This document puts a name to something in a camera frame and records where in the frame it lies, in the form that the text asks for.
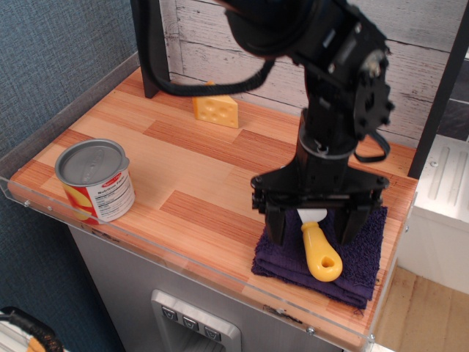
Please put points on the silver ice dispenser panel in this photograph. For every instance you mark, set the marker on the silver ice dispenser panel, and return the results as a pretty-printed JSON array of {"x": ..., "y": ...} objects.
[{"x": 184, "y": 327}]

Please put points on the white toy sink unit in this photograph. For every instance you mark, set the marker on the white toy sink unit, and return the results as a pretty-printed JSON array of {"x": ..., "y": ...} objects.
[{"x": 434, "y": 244}]

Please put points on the silver toy fridge cabinet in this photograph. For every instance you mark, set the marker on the silver toy fridge cabinet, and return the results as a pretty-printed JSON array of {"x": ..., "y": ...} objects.
[{"x": 125, "y": 282}]

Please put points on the white knife yellow handle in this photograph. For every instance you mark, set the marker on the white knife yellow handle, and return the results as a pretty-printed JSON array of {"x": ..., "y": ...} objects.
[{"x": 323, "y": 261}]

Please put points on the folded purple towel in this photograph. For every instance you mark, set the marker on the folded purple towel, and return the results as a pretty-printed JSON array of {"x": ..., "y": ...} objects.
[{"x": 361, "y": 259}]

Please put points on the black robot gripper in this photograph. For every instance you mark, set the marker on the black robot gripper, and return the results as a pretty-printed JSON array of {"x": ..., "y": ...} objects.
[{"x": 311, "y": 181}]

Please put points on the black orange object corner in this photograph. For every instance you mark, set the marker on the black orange object corner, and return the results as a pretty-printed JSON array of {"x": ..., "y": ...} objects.
[{"x": 22, "y": 332}]

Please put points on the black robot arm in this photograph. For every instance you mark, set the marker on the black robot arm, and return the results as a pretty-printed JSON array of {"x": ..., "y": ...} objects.
[{"x": 344, "y": 58}]

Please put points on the yellow toy cheese wedge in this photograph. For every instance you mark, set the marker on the yellow toy cheese wedge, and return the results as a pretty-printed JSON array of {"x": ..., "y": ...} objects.
[{"x": 216, "y": 109}]

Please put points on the toy tin can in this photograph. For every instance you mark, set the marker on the toy tin can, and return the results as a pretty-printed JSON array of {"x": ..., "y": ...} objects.
[{"x": 95, "y": 177}]

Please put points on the black shelf post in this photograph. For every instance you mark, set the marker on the black shelf post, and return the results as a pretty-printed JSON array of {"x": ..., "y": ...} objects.
[
  {"x": 151, "y": 44},
  {"x": 444, "y": 90}
]

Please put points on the black left shelf post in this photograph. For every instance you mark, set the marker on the black left shelf post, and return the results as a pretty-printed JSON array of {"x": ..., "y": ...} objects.
[{"x": 151, "y": 44}]

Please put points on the black right shelf post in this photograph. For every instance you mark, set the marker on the black right shelf post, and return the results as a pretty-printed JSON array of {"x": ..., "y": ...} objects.
[{"x": 444, "y": 90}]

